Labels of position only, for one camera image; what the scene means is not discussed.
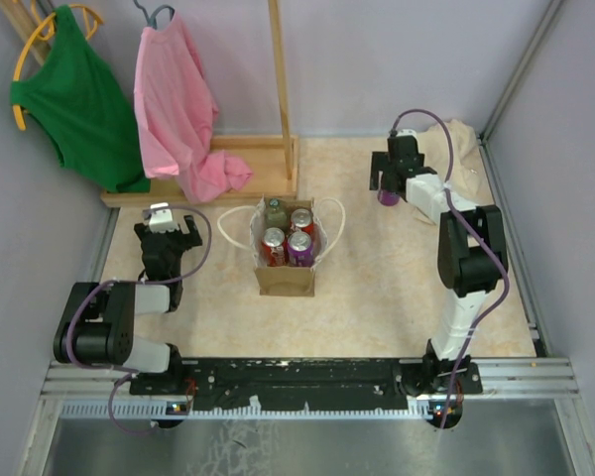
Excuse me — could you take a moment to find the purple fanta can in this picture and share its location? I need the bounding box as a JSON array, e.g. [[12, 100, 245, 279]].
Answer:
[[377, 188, 401, 206], [287, 231, 314, 268]]

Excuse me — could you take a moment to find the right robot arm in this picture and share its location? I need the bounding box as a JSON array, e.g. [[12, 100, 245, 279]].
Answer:
[[369, 130, 508, 396]]

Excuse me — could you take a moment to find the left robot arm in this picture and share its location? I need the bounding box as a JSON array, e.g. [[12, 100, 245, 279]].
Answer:
[[53, 210, 203, 394]]

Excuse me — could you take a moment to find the clear glass beverage bottle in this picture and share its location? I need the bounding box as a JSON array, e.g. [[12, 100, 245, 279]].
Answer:
[[264, 198, 290, 232]]

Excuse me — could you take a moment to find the beige crumpled cloth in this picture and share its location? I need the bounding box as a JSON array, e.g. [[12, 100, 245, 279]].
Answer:
[[411, 118, 487, 237]]

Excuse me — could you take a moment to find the red Coca-Cola can upright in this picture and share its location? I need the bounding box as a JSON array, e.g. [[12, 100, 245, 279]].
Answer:
[[261, 227, 288, 267]]

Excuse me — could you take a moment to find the red Coca-Cola can rear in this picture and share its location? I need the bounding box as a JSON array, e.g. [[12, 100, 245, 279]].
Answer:
[[290, 208, 315, 237]]

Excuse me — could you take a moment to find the wooden clothes rack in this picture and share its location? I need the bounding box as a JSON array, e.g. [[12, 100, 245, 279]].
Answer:
[[0, 1, 299, 208]]

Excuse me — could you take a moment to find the pink t-shirt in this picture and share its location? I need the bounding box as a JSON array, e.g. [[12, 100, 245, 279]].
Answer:
[[133, 13, 253, 203]]

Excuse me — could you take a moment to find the green tank top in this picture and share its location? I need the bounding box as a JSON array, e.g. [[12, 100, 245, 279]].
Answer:
[[10, 4, 150, 193]]

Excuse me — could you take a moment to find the grey clothes hanger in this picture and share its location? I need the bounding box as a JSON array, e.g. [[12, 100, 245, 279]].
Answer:
[[133, 0, 176, 30]]

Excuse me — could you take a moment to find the yellow clothes hanger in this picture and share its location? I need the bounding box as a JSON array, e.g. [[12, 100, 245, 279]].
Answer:
[[10, 4, 104, 132]]

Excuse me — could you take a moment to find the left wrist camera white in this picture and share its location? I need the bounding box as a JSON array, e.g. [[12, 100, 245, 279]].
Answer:
[[143, 202, 179, 233]]

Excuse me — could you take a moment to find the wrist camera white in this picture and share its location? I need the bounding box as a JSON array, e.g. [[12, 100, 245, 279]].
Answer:
[[391, 129, 417, 139], [143, 202, 179, 233]]

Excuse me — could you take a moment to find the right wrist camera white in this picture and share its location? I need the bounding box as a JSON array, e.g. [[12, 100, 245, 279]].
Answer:
[[391, 129, 417, 139]]

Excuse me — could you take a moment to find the white rope bag handle left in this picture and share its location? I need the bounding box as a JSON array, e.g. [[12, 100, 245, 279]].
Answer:
[[216, 205, 256, 251]]

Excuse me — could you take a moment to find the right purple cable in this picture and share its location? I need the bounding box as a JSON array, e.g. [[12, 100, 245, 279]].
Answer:
[[391, 108, 512, 430]]

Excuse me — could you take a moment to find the purple cable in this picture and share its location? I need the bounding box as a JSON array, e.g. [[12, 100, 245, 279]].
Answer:
[[391, 108, 512, 430], [64, 203, 214, 437]]

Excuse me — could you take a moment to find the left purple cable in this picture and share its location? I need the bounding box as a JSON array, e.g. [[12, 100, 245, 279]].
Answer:
[[64, 203, 214, 437]]

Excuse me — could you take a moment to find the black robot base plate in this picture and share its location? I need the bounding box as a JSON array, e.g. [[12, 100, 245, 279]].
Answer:
[[130, 355, 482, 412]]

